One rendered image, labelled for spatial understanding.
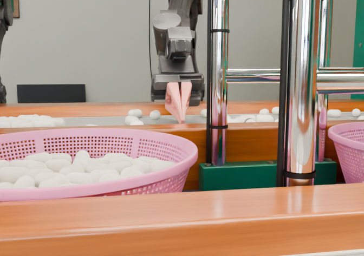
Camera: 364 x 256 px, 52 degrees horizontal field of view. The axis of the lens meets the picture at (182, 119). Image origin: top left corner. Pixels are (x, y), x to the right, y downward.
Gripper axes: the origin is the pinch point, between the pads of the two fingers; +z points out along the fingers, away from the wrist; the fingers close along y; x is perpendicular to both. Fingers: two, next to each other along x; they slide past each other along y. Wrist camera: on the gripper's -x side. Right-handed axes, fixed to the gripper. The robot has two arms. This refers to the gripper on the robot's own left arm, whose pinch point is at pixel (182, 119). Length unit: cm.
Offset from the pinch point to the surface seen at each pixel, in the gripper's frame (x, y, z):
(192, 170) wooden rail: -6.1, -1.1, 15.5
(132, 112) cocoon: 10.5, -8.5, -11.7
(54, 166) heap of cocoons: -13.9, -18.7, 19.3
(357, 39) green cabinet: 9, 57, -38
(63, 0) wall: 92, -49, -194
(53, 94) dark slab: 138, -58, -149
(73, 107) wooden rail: 13.9, -22.1, -16.8
